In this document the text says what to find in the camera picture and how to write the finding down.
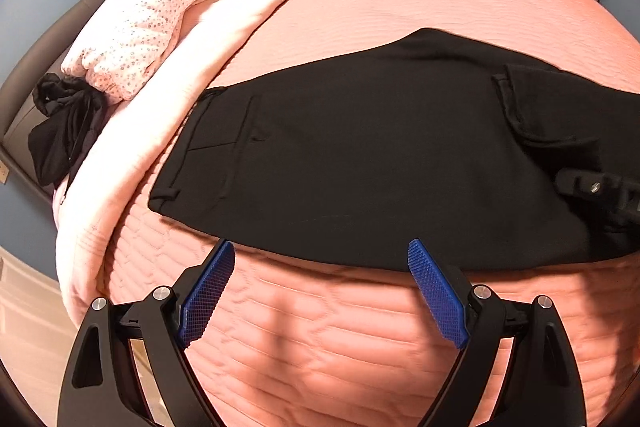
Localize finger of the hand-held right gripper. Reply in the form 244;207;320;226
554;168;640;228

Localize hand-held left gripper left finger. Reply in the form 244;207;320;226
58;237;236;427

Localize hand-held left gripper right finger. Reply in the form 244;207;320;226
408;238;587;427

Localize black pants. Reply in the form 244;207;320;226
147;27;640;271

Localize salmon quilted bedspread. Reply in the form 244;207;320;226
102;0;640;427

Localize pale pink folded blanket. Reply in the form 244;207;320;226
52;0;340;325

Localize black crumpled garment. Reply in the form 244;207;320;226
28;73;109;186

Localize pink dotted pillow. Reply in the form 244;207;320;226
61;0;243;103

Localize dark grey headboard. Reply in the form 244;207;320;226
0;0;181;160

